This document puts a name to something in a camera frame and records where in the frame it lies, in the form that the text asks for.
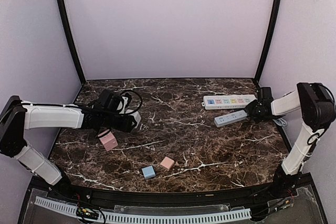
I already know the blue-grey power strip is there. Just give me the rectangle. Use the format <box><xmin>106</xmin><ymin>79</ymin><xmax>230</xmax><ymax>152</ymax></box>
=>
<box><xmin>214</xmin><ymin>110</ymin><xmax>248</xmax><ymax>127</ymax></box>

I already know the white cube socket adapter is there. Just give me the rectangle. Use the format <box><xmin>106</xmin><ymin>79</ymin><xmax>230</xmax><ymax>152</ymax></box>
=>
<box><xmin>126</xmin><ymin>109</ymin><xmax>141</xmax><ymax>130</ymax></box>

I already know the pink plug adapter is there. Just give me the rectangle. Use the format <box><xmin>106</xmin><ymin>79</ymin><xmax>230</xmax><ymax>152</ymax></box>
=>
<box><xmin>160</xmin><ymin>156</ymin><xmax>175</xmax><ymax>170</ymax></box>

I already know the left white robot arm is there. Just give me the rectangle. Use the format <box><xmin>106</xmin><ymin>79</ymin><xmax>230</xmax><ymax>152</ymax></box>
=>
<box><xmin>1</xmin><ymin>95</ymin><xmax>141</xmax><ymax>186</ymax></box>

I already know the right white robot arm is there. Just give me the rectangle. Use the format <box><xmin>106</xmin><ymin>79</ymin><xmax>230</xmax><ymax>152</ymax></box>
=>
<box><xmin>244</xmin><ymin>82</ymin><xmax>335</xmax><ymax>176</ymax></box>

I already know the blue flat plug adapter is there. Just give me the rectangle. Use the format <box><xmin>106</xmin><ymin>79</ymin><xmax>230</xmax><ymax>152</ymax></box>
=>
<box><xmin>142</xmin><ymin>166</ymin><xmax>156</xmax><ymax>179</ymax></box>

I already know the pink cube socket adapter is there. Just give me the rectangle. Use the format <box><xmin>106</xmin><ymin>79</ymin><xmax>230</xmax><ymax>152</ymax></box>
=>
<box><xmin>98</xmin><ymin>130</ymin><xmax>118</xmax><ymax>152</ymax></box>

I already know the white colourful power strip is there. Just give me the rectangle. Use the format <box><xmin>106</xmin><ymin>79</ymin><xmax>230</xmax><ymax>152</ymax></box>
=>
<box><xmin>202</xmin><ymin>94</ymin><xmax>257</xmax><ymax>110</ymax></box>

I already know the small green circuit board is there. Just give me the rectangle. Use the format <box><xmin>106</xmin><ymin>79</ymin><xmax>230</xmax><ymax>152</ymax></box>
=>
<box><xmin>76</xmin><ymin>207</ymin><xmax>99</xmax><ymax>220</ymax></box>

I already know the black front frame rail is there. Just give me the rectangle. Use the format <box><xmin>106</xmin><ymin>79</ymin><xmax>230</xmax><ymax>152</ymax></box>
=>
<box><xmin>31</xmin><ymin>175</ymin><xmax>313</xmax><ymax>210</ymax></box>

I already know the white slotted cable duct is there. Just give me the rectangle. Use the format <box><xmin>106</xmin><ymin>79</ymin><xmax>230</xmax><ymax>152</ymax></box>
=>
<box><xmin>34</xmin><ymin>196</ymin><xmax>251</xmax><ymax>223</ymax></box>

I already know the right black frame post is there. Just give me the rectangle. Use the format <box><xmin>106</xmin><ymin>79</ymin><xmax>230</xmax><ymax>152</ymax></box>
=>
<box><xmin>254</xmin><ymin>0</ymin><xmax>281</xmax><ymax>84</ymax></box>

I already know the black frame post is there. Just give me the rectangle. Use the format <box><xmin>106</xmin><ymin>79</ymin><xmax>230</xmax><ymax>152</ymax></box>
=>
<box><xmin>254</xmin><ymin>0</ymin><xmax>281</xmax><ymax>84</ymax></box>
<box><xmin>57</xmin><ymin>0</ymin><xmax>86</xmax><ymax>86</ymax></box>

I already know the left black frame post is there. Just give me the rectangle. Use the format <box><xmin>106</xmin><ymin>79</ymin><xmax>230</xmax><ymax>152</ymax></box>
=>
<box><xmin>57</xmin><ymin>0</ymin><xmax>86</xmax><ymax>86</ymax></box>

